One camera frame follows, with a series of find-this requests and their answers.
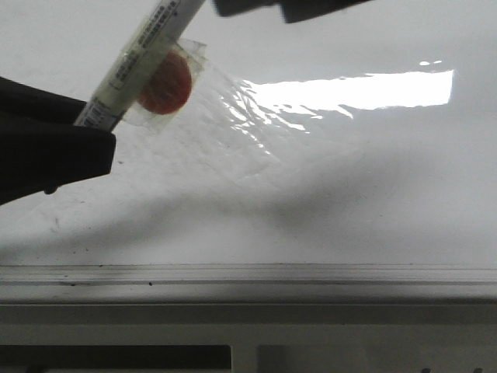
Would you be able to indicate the red round magnet with tape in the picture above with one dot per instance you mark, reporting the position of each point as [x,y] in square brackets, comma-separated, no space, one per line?
[170,87]

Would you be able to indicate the white whiteboard with aluminium frame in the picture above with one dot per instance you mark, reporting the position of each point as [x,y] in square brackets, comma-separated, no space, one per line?
[346,158]

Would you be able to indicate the grey cabinet below whiteboard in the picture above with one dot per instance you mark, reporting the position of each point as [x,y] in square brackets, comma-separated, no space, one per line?
[248,338]

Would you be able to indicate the white black whiteboard marker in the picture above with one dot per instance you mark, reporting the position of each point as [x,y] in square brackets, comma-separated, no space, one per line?
[137,62]

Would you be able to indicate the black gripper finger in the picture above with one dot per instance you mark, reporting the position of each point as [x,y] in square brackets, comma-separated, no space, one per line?
[41,149]
[294,11]

